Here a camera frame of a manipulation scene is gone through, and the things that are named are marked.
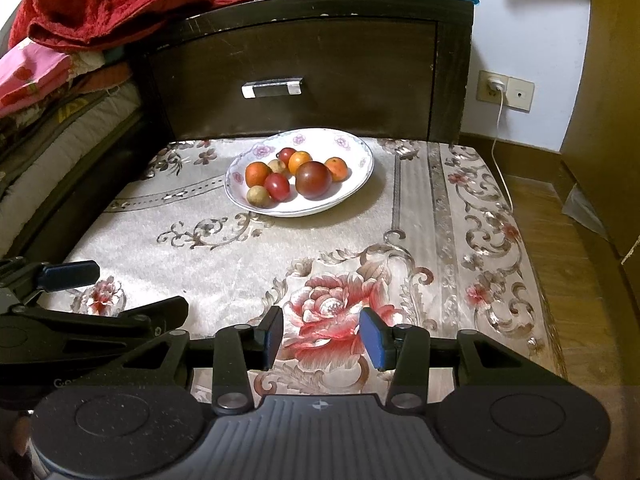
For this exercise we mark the tan longan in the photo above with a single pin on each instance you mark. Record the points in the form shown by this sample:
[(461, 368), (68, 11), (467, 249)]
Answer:
[(276, 165)]

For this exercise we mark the greenish brown longan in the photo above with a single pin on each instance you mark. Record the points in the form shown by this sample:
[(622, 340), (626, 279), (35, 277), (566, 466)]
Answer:
[(257, 195)]

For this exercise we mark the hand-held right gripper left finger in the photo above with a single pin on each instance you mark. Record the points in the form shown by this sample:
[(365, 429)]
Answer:
[(274, 335)]

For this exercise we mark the small bright red tomato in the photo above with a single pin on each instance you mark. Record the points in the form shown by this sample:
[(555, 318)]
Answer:
[(286, 154)]

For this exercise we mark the dark wooden nightstand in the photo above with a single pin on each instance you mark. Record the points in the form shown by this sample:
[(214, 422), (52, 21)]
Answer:
[(350, 60)]

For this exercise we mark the red towel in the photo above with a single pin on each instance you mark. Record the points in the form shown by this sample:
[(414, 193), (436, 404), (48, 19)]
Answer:
[(100, 5)]

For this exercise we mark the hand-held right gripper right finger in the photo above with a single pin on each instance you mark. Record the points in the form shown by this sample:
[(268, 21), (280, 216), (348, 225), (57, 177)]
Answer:
[(372, 340)]

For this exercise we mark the dark quilt with yellow print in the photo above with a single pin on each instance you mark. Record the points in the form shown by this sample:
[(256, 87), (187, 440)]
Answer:
[(60, 110)]

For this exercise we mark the beige wall socket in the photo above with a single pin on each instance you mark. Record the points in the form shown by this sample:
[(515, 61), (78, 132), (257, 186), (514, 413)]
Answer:
[(521, 94), (486, 95)]

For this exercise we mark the dark wooden bed frame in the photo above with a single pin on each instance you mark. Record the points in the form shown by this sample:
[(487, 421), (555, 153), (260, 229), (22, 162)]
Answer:
[(115, 155)]

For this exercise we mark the white plug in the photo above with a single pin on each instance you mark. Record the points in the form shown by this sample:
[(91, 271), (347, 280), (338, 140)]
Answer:
[(496, 82)]

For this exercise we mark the small dark red tomato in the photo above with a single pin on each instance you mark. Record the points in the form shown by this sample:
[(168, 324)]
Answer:
[(276, 186)]

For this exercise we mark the pink floral blanket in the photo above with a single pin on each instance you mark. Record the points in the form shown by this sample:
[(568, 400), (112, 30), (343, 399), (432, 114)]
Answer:
[(30, 75)]

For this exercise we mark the large dark red tomato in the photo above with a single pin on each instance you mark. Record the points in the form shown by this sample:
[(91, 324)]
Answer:
[(313, 178)]

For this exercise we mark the white floral rim plate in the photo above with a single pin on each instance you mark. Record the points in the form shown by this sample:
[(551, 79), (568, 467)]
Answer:
[(325, 205)]

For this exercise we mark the beige quilted mattress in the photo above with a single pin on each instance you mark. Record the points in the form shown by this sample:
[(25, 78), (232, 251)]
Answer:
[(50, 160)]

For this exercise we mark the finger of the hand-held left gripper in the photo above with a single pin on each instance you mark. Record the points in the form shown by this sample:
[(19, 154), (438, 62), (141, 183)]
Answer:
[(70, 275), (160, 312)]

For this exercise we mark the orange tangerine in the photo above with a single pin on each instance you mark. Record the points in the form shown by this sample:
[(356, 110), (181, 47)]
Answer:
[(300, 160), (255, 172), (336, 167)]

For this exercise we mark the beige floral cloth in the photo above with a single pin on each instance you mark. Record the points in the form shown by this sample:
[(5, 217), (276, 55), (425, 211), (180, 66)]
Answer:
[(225, 260)]

